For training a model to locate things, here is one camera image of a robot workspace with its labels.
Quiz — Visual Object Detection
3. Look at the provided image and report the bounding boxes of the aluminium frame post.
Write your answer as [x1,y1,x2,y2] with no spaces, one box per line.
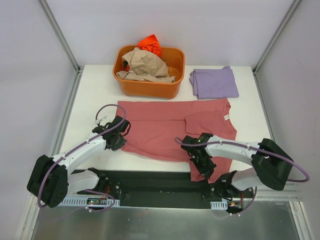
[252,0,303,76]
[37,0,81,73]

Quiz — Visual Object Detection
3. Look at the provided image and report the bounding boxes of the aluminium frame rail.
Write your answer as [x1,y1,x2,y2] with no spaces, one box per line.
[256,183,302,202]

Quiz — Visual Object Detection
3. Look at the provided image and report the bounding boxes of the right white cable duct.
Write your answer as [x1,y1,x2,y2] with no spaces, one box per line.
[210,201,228,211]

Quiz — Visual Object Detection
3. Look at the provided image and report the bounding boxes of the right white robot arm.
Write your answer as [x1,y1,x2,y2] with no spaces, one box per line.
[181,133,294,198]

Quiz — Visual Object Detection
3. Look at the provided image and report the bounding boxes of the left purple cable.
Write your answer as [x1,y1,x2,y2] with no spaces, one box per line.
[37,103,127,209]

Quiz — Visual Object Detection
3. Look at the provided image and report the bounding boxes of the purple cable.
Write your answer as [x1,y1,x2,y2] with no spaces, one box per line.
[174,136,311,183]
[37,103,127,209]

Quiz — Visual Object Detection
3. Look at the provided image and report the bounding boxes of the left aluminium frame post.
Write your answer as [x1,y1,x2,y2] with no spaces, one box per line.
[37,0,81,73]

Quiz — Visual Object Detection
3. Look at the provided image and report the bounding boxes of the pink t-shirt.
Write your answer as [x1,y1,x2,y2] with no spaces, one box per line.
[116,98,237,182]

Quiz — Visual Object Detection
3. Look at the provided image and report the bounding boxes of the left white cable duct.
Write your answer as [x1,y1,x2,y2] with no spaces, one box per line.
[58,196,120,208]

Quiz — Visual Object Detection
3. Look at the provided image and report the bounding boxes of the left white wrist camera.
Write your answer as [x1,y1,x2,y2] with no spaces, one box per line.
[95,116,110,126]

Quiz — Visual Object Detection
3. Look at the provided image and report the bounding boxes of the orange t-shirt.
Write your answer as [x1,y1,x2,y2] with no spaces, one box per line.
[136,34,162,58]

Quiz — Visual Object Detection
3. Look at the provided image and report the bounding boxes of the orange plastic basket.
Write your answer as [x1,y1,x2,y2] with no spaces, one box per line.
[112,45,185,99]

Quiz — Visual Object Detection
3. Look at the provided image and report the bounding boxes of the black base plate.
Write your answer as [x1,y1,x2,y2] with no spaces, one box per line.
[72,169,258,209]

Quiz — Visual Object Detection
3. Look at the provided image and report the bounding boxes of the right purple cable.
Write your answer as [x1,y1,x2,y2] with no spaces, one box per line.
[174,136,311,183]

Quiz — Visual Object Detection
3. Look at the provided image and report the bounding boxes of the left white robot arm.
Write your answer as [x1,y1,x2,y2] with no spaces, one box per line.
[26,115,131,208]

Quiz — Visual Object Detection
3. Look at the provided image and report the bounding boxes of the right aluminium frame post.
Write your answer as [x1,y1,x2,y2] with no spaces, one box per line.
[252,0,303,76]

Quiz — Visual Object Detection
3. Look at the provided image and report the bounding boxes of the beige t-shirt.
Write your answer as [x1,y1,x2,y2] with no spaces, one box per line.
[116,47,176,84]

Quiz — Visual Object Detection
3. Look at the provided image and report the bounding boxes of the folded purple t-shirt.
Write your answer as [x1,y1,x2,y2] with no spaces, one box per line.
[189,66,240,100]

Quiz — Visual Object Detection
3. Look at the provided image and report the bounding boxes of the white cable duct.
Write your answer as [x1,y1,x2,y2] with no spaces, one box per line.
[58,196,120,208]
[210,201,228,211]

